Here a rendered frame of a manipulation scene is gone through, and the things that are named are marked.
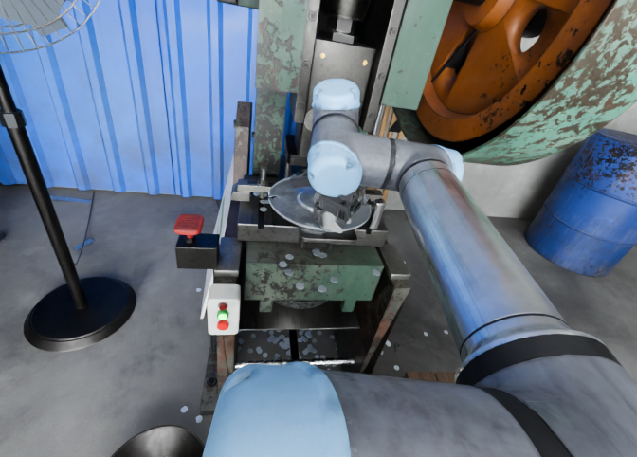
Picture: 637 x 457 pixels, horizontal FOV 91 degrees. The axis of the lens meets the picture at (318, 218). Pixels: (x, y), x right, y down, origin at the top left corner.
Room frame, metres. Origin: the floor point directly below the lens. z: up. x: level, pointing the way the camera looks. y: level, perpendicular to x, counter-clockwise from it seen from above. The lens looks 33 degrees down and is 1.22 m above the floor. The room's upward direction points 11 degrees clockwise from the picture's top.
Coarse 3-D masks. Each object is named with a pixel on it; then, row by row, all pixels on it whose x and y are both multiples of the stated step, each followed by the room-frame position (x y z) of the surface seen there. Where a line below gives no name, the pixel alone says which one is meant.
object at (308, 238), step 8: (304, 232) 0.60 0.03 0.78; (312, 232) 0.61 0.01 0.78; (320, 232) 0.61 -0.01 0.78; (328, 232) 0.62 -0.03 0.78; (336, 232) 0.63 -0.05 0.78; (344, 232) 0.63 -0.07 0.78; (352, 232) 0.64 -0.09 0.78; (304, 240) 0.58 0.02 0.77; (312, 240) 0.58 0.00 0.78; (320, 240) 0.59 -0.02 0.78; (328, 240) 0.59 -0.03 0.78; (336, 240) 0.60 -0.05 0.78; (344, 240) 0.60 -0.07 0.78; (352, 240) 0.61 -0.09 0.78; (320, 248) 0.71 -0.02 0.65; (328, 248) 0.72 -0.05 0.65
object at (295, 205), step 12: (288, 180) 0.85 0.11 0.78; (276, 192) 0.76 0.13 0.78; (288, 192) 0.77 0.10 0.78; (300, 192) 0.78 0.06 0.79; (312, 192) 0.79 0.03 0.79; (276, 204) 0.70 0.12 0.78; (288, 204) 0.71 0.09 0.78; (300, 204) 0.72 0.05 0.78; (312, 204) 0.72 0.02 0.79; (288, 216) 0.65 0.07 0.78; (300, 216) 0.66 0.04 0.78; (312, 216) 0.67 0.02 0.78; (360, 216) 0.72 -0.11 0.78; (312, 228) 0.62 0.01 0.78; (348, 228) 0.64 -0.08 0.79
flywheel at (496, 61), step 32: (512, 0) 0.89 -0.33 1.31; (544, 0) 0.80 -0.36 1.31; (576, 0) 0.73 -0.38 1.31; (608, 0) 0.62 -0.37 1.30; (448, 32) 1.13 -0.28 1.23; (480, 32) 0.98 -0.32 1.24; (512, 32) 0.86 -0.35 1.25; (544, 32) 0.76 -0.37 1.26; (576, 32) 0.65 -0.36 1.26; (480, 64) 0.92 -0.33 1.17; (512, 64) 0.81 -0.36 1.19; (544, 64) 0.68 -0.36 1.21; (448, 96) 1.01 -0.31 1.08; (480, 96) 0.87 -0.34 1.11; (512, 96) 0.72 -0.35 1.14; (448, 128) 0.89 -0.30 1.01; (480, 128) 0.77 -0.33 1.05
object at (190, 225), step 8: (184, 216) 0.60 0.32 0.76; (192, 216) 0.60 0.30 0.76; (200, 216) 0.61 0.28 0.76; (176, 224) 0.56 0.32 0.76; (184, 224) 0.57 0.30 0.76; (192, 224) 0.58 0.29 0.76; (200, 224) 0.58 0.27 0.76; (176, 232) 0.54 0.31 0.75; (184, 232) 0.55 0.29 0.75; (192, 232) 0.55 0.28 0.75
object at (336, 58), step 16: (320, 32) 0.87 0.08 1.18; (336, 32) 0.86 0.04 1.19; (320, 48) 0.79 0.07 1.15; (336, 48) 0.80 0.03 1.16; (352, 48) 0.81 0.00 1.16; (368, 48) 0.82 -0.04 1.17; (320, 64) 0.79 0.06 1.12; (336, 64) 0.80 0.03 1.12; (352, 64) 0.81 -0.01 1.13; (368, 64) 0.82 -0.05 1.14; (320, 80) 0.79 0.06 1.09; (352, 80) 0.81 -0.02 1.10; (368, 80) 0.82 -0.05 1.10; (304, 128) 0.79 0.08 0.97; (304, 144) 0.79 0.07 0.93
